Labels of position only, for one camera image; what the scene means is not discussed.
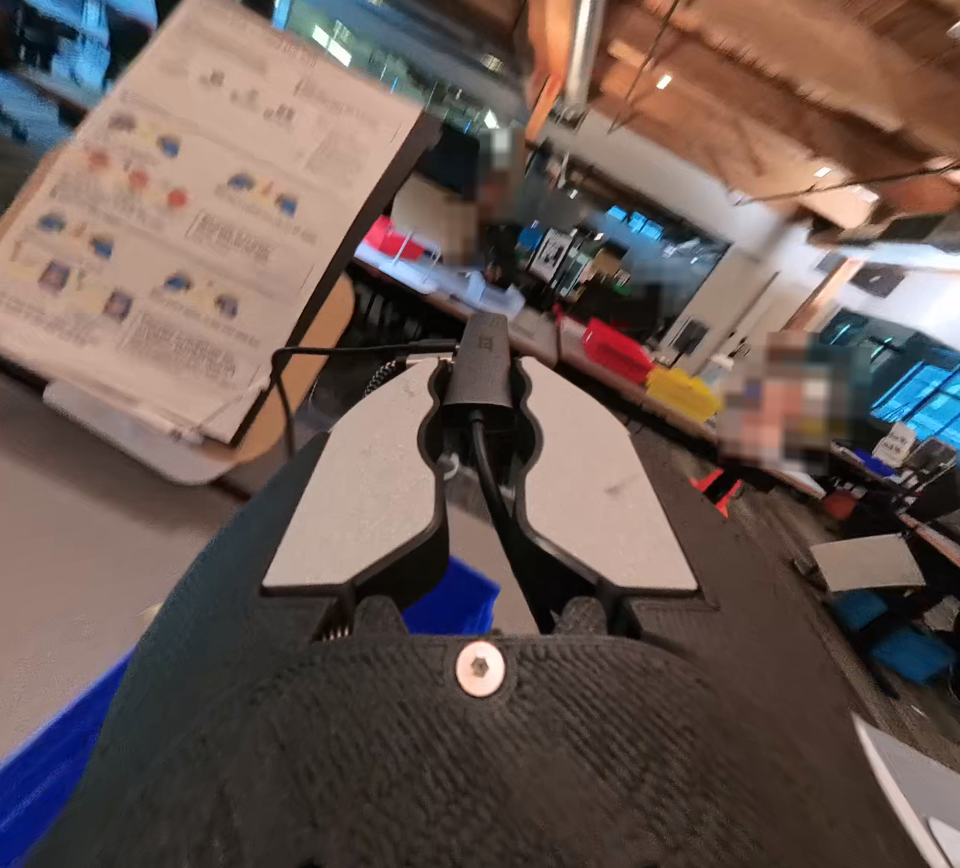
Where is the blue plastic bin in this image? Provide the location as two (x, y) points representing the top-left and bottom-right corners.
(0, 554), (502, 839)

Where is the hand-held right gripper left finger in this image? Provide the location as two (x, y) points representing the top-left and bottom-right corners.
(261, 355), (451, 614)

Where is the wooden document stand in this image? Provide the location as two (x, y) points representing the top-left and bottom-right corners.
(0, 114), (444, 488)

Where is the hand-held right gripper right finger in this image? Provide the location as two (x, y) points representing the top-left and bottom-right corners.
(513, 355), (701, 614)

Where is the metal ceiling duct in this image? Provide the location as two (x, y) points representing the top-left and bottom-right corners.
(562, 0), (633, 113)

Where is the black usb-c cable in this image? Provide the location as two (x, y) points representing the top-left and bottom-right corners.
(270, 339), (460, 460)

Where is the printed instruction sheet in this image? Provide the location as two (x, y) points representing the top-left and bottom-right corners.
(0, 0), (429, 445)

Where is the grey usb hub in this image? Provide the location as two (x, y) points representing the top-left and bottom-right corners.
(441, 313), (560, 632)

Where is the red plastic bin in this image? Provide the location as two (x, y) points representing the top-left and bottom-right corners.
(365, 217), (426, 262)
(583, 318), (655, 386)

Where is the yellow plastic bin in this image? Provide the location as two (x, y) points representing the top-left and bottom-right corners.
(646, 367), (723, 423)

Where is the black-white braided cable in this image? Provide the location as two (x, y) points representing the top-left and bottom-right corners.
(363, 354), (456, 398)

